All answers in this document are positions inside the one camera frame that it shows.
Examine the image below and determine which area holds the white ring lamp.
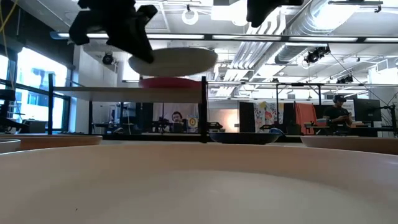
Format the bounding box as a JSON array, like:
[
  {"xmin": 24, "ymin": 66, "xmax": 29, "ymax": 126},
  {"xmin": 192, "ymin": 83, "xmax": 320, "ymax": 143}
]
[{"xmin": 181, "ymin": 7, "xmax": 200, "ymax": 26}]

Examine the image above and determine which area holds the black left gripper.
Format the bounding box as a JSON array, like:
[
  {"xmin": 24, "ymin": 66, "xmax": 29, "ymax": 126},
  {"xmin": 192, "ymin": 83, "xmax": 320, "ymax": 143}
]
[{"xmin": 68, "ymin": 0, "xmax": 159, "ymax": 63}]

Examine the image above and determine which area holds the orange hanging cloth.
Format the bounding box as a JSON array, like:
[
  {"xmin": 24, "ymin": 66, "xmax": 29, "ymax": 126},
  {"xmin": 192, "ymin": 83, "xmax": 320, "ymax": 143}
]
[{"xmin": 294, "ymin": 102, "xmax": 318, "ymax": 135}]

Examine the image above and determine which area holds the peach plate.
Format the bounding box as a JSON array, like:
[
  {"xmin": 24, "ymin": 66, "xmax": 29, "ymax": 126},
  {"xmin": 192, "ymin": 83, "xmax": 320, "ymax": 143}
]
[{"xmin": 0, "ymin": 142, "xmax": 398, "ymax": 224}]

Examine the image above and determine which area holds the pale grey-green plate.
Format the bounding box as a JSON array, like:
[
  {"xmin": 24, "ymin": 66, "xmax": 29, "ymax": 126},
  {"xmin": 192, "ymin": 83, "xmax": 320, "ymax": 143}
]
[{"xmin": 128, "ymin": 46, "xmax": 219, "ymax": 78}]

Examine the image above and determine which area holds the black spotlight cluster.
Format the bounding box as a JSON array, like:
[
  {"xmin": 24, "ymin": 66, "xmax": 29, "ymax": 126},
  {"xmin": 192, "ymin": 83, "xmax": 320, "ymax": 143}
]
[{"xmin": 303, "ymin": 45, "xmax": 331, "ymax": 65}]

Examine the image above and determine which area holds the magenta plate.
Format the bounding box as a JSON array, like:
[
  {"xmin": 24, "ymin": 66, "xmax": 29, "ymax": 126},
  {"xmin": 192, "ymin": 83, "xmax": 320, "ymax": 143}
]
[{"xmin": 138, "ymin": 77, "xmax": 203, "ymax": 90}]

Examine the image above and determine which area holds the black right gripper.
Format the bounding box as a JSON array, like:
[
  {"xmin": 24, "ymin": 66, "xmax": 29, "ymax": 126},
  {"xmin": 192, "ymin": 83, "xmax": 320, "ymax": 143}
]
[{"xmin": 246, "ymin": 0, "xmax": 304, "ymax": 29}]

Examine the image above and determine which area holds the terracotta plate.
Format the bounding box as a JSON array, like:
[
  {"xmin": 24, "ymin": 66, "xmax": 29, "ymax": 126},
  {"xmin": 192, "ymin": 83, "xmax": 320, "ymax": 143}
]
[{"xmin": 0, "ymin": 134, "xmax": 103, "ymax": 152}]

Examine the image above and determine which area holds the wooden shelf with black legs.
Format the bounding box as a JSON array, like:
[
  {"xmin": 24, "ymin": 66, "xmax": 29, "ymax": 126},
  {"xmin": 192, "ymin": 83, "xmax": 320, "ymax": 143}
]
[{"xmin": 47, "ymin": 73, "xmax": 208, "ymax": 144}]

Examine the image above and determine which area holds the black flat screen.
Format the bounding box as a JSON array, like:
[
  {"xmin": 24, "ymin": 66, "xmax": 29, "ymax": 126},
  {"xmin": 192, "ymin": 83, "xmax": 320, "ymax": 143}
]
[{"xmin": 353, "ymin": 98, "xmax": 382, "ymax": 123}]

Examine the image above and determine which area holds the person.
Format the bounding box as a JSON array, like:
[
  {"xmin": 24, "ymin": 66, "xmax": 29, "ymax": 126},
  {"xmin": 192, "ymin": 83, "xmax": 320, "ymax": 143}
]
[
  {"xmin": 170, "ymin": 111, "xmax": 188, "ymax": 134},
  {"xmin": 322, "ymin": 94, "xmax": 354, "ymax": 127}
]

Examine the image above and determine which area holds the silver ventilation duct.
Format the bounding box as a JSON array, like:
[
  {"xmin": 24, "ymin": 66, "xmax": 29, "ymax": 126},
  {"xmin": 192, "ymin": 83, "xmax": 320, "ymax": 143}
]
[{"xmin": 273, "ymin": 0, "xmax": 361, "ymax": 65}]

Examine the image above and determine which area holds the taupe plate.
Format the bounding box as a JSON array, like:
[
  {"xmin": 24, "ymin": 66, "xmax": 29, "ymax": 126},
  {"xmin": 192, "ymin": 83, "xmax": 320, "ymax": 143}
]
[{"xmin": 0, "ymin": 138, "xmax": 22, "ymax": 154}]

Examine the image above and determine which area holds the black cabinet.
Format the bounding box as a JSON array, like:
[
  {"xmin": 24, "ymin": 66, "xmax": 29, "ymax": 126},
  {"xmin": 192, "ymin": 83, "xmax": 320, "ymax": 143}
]
[{"xmin": 238, "ymin": 101, "xmax": 256, "ymax": 134}]

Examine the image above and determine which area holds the colourful poster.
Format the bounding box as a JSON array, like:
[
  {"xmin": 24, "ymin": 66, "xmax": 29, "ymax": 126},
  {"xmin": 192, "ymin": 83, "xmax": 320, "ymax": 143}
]
[{"xmin": 254, "ymin": 101, "xmax": 283, "ymax": 131}]

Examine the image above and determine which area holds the dark green plate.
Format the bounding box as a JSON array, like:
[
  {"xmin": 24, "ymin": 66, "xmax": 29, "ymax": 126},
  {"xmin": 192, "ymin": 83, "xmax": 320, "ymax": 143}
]
[{"xmin": 209, "ymin": 132, "xmax": 280, "ymax": 146}]

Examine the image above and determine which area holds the black aluminium rig frame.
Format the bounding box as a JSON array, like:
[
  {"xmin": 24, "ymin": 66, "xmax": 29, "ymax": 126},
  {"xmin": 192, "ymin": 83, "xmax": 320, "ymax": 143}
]
[{"xmin": 49, "ymin": 30, "xmax": 398, "ymax": 144}]

